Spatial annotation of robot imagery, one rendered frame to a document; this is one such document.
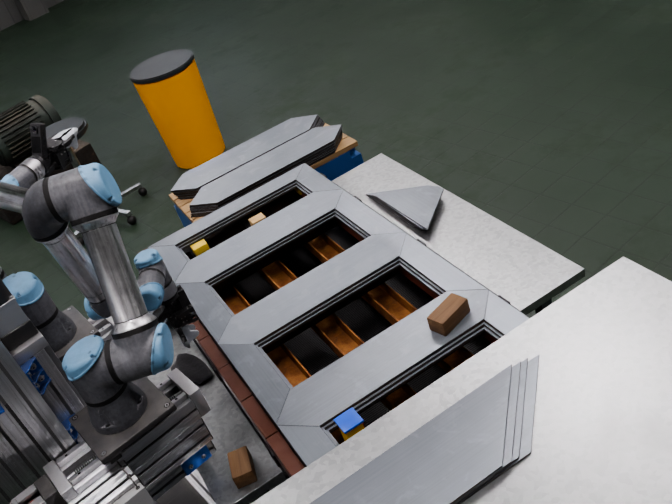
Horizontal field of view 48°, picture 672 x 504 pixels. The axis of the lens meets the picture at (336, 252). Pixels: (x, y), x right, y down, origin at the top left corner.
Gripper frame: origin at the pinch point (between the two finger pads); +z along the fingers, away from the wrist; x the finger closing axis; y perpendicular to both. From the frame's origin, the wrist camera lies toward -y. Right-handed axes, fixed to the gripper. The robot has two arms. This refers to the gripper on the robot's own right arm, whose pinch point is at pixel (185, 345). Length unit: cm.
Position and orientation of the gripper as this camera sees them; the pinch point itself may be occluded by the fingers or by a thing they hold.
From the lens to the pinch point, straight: 243.3
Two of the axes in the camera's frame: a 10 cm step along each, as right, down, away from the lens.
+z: 2.7, 7.8, 5.7
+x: -4.8, -4.0, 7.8
